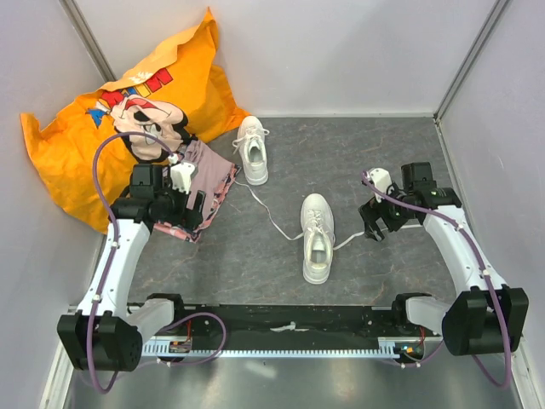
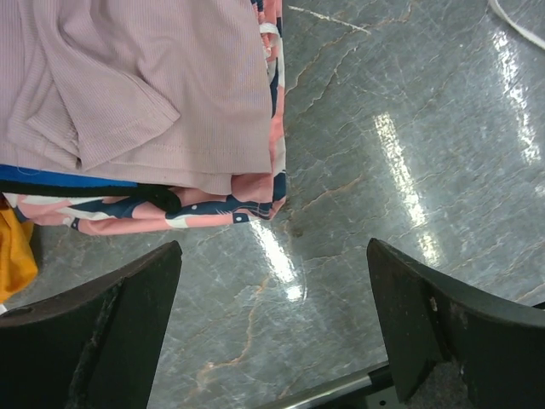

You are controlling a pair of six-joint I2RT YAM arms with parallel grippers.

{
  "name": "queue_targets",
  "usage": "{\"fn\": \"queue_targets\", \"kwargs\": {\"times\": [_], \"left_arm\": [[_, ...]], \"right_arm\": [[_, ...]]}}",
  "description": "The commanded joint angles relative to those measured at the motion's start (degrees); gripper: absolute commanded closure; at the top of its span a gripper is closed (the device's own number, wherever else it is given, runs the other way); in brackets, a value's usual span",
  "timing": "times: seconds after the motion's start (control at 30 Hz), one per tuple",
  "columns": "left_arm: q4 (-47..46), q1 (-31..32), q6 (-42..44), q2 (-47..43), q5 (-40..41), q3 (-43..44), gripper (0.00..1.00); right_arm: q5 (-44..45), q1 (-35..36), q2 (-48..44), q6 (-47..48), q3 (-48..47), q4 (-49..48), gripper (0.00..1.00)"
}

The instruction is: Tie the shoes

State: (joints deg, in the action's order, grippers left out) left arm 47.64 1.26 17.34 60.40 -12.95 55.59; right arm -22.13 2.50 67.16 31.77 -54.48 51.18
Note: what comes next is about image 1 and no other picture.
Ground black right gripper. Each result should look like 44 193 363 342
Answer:
358 181 416 242

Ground white sneaker with laces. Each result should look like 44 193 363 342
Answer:
232 180 425 285

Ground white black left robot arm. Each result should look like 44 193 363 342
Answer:
57 161 205 372

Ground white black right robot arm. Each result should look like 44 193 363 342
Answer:
359 162 529 356

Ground pink patterned cloth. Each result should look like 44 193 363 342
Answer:
154 141 240 243

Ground white tied sneaker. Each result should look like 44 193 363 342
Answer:
232 116 269 186

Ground orange cartoon print bag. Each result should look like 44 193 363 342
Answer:
20 12 248 233

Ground white tape scrap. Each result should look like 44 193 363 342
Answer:
270 321 308 333

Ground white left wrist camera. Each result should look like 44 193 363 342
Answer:
168 153 198 194

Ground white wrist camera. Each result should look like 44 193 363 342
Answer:
168 153 198 194
368 168 392 203

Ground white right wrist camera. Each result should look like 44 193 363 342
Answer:
368 168 392 203

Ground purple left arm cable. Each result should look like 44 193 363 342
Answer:
84 130 180 395

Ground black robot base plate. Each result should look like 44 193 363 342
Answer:
155 304 440 351

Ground slotted aluminium cable duct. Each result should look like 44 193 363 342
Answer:
141 337 423 360

